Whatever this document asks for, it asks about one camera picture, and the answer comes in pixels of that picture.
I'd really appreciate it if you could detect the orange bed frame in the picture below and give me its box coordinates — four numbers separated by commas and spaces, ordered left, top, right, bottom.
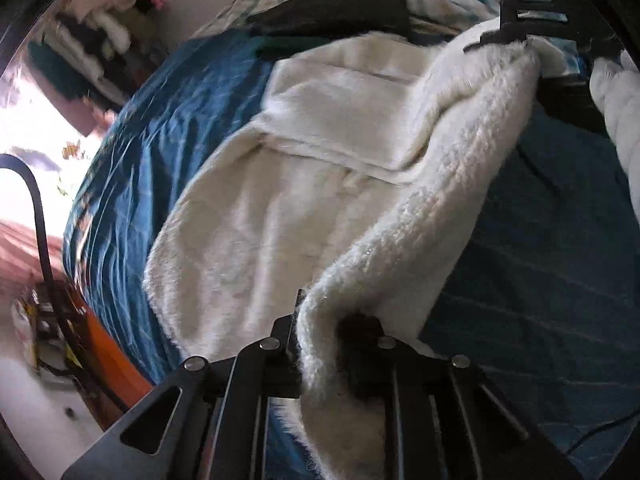
64, 280, 155, 432

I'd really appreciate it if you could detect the blue bedsheet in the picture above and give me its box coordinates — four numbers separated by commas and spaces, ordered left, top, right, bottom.
62, 30, 640, 480

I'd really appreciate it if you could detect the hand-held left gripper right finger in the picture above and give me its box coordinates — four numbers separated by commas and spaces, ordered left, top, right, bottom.
339, 315, 582, 480

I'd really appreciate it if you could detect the black garment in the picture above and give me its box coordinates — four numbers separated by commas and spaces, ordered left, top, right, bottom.
249, 0, 415, 45

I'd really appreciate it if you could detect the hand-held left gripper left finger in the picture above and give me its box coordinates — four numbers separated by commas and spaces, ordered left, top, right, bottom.
62, 289, 307, 480

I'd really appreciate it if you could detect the white fluffy towel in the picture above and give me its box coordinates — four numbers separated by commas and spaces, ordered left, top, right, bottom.
142, 22, 591, 480

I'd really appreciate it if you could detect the person's right forearm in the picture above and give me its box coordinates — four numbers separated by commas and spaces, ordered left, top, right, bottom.
589, 49, 640, 221

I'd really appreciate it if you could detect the black cable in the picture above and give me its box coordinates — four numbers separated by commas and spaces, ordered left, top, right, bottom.
0, 154, 76, 361

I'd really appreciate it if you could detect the hanging clothes pile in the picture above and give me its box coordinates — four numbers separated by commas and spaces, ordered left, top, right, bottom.
27, 0, 168, 111

